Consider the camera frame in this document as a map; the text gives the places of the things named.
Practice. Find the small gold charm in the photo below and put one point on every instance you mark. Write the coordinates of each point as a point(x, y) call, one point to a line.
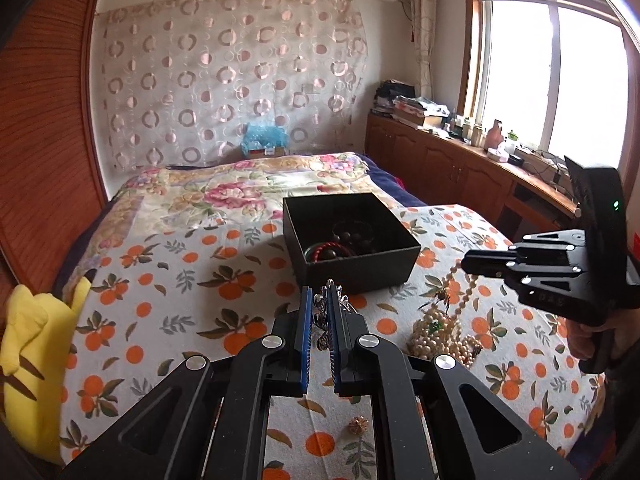
point(358, 426)

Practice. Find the white power strip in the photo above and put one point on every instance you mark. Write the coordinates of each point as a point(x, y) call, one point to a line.
point(545, 169)

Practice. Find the yellow plush toy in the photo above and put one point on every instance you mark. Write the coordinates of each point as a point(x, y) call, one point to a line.
point(34, 351)

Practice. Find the pink ceramic vase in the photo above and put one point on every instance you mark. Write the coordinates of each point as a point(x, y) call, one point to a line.
point(494, 136)

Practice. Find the circle pattern sheer curtain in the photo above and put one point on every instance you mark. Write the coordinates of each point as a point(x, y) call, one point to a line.
point(180, 82)

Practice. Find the beige window drape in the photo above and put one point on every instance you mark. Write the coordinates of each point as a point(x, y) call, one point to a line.
point(423, 17)

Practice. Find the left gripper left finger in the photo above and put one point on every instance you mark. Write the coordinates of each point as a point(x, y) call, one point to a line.
point(304, 324)

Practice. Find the wooden side cabinet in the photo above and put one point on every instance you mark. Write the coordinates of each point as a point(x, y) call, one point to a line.
point(444, 171)

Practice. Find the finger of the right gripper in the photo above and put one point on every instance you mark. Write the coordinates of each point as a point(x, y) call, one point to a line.
point(489, 263)

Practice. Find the black square jewelry box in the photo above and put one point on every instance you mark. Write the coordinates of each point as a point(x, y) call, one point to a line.
point(352, 239)

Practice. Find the stack of clothes and books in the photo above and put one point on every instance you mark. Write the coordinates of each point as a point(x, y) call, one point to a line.
point(397, 100)

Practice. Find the blue bubble wrap bag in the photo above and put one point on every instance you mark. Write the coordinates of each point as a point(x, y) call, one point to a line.
point(263, 139)

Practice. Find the wooden headboard panel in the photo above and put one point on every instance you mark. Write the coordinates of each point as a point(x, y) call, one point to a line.
point(51, 189)

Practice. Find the person's right hand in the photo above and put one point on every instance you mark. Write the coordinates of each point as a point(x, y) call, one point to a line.
point(580, 337)

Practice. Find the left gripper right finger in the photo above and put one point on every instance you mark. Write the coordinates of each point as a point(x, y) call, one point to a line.
point(337, 338)

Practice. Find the floral quilt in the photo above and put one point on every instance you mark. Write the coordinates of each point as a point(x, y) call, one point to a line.
point(160, 200)

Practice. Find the wooden frame window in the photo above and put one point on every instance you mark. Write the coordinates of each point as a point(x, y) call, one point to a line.
point(563, 74)

